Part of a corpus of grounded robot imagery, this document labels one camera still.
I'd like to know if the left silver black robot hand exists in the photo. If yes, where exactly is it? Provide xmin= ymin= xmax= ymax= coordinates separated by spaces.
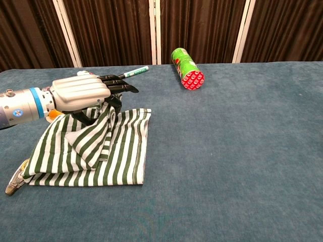
xmin=49 ymin=74 xmax=139 ymax=126

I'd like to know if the green white striped T-shirt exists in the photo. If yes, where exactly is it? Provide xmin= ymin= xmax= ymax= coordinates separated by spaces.
xmin=23 ymin=93 xmax=152 ymax=188

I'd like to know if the orange fruit jelly cup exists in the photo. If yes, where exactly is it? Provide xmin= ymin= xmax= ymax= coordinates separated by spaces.
xmin=47 ymin=109 xmax=65 ymax=123

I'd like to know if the white green marker pen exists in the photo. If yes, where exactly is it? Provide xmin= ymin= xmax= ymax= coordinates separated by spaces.
xmin=118 ymin=66 xmax=149 ymax=79

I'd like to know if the dark pleated partition panel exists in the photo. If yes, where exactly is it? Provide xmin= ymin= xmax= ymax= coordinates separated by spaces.
xmin=160 ymin=0 xmax=247 ymax=65
xmin=241 ymin=0 xmax=323 ymax=63
xmin=0 ymin=0 xmax=76 ymax=73
xmin=62 ymin=0 xmax=153 ymax=68

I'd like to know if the green snack can red lid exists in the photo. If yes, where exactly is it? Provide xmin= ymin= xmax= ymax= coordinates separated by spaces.
xmin=171 ymin=47 xmax=205 ymax=91

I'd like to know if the correction tape dispenser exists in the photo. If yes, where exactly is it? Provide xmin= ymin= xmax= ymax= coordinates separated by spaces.
xmin=5 ymin=159 xmax=31 ymax=197

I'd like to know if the white partition frame post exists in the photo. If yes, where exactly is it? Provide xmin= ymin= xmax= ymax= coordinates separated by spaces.
xmin=52 ymin=0 xmax=83 ymax=68
xmin=231 ymin=0 xmax=257 ymax=64
xmin=148 ymin=0 xmax=162 ymax=65

